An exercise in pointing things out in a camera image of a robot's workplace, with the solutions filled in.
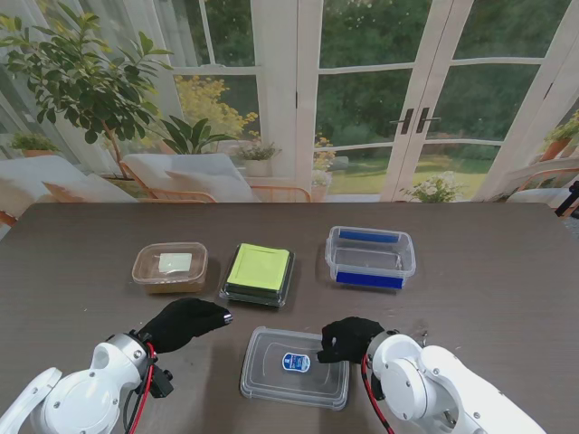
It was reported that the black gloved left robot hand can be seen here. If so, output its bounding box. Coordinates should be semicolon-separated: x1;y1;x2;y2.
138;297;235;354

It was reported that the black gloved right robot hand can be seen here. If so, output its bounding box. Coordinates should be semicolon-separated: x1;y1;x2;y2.
316;316;385;365

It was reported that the clear lid with white label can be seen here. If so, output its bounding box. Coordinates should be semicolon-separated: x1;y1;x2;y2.
131;242;209;285

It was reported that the black plastic tray container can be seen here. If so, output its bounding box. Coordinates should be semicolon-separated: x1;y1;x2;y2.
220;250;298;308

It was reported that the clear lid with green sticker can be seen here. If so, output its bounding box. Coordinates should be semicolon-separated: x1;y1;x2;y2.
220;242;298;307

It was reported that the clear plastic lid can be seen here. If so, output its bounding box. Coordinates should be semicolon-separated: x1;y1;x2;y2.
239;325;352;411

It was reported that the brown kraft paper container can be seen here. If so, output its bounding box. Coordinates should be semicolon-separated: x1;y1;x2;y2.
131;242;209;295

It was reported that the clear container with blue clips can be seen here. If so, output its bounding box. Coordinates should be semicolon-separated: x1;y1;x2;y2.
325;225;417;293

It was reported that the printed sunroom backdrop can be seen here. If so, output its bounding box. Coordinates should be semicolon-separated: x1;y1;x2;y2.
0;0;579;227

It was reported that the black tripod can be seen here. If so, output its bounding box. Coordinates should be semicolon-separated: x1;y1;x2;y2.
555;180;579;218

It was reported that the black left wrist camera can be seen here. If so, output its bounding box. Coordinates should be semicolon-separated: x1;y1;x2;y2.
148;365;176;400

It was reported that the red cable on right arm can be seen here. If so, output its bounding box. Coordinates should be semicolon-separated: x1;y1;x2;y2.
361;353;395;434

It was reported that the red cable on arm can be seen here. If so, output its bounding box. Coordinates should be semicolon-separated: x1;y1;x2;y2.
361;353;395;434
125;342;157;434

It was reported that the red cable on left arm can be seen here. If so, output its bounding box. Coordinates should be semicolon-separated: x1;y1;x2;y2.
125;342;157;434

